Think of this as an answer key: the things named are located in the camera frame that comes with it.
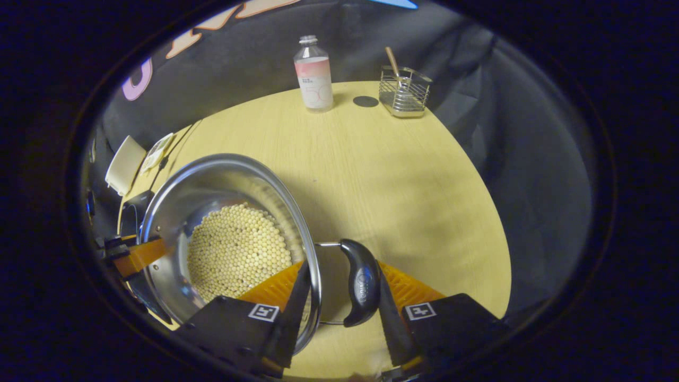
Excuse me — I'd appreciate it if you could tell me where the pile of yellow beans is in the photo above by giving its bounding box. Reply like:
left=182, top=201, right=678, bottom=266
left=187, top=203, right=293, bottom=303

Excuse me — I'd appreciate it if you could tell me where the clear bottle with pink label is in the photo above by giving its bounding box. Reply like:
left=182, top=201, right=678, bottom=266
left=294, top=35, right=334, bottom=113

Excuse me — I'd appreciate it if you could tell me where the steel pot with black handles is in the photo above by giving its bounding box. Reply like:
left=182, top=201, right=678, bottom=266
left=139, top=154, right=381, bottom=355

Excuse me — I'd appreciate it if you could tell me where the wire utensil holder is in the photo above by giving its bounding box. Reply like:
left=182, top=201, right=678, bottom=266
left=379, top=65, right=433, bottom=118

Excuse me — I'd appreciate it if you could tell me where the white toaster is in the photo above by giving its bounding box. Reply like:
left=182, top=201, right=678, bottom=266
left=105, top=135, right=147, bottom=197

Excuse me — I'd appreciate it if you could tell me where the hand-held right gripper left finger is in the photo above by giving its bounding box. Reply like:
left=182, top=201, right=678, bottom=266
left=175, top=260, right=314, bottom=378

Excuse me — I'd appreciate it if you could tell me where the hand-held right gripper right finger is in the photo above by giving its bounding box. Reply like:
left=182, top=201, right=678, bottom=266
left=376, top=260, right=510, bottom=372

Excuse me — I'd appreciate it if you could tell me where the white divided dish of beans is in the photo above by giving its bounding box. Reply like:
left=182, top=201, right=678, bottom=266
left=141, top=133, right=175, bottom=173

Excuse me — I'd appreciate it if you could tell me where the wooden handled utensil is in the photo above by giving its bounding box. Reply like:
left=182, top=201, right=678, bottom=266
left=385, top=46, right=410, bottom=91

